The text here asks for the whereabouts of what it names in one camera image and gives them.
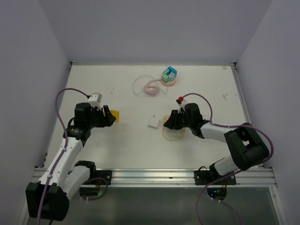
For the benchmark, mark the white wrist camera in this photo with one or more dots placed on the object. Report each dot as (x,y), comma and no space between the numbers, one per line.
(181,103)
(95,100)

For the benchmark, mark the aluminium mounting rail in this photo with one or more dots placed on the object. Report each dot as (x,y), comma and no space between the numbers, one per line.
(184,178)

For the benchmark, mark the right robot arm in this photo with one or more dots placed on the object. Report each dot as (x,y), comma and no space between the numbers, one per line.
(246,147)

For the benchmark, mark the light blue plug adapter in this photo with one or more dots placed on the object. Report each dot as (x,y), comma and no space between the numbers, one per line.
(171,76)

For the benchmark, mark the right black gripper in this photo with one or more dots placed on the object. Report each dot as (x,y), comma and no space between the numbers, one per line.
(172,122)

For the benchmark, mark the pink round socket base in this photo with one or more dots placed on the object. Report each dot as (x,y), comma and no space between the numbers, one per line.
(168,84)

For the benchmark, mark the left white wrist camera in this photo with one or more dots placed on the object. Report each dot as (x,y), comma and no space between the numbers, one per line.
(95,100)

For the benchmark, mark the white square charger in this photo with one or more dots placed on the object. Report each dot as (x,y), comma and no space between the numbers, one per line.
(154,122)

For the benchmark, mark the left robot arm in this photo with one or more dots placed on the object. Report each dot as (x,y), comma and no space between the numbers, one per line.
(49,197)

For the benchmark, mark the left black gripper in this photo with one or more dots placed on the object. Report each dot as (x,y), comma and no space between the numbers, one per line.
(108,118)

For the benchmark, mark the green plug adapter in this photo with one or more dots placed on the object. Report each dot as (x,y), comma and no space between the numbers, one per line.
(165,75)

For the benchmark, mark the white plug adapter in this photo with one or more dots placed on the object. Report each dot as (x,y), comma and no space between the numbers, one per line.
(165,118)

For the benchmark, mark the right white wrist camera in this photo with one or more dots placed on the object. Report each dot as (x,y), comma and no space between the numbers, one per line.
(181,103)

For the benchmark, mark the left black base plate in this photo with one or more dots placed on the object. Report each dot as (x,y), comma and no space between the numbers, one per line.
(104,174)

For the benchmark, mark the yellow cube socket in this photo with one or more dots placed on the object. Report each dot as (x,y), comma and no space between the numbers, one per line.
(116,114)

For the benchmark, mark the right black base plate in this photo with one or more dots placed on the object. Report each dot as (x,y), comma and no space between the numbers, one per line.
(204,176)

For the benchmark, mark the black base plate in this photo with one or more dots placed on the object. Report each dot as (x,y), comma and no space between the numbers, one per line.
(204,176)
(104,174)

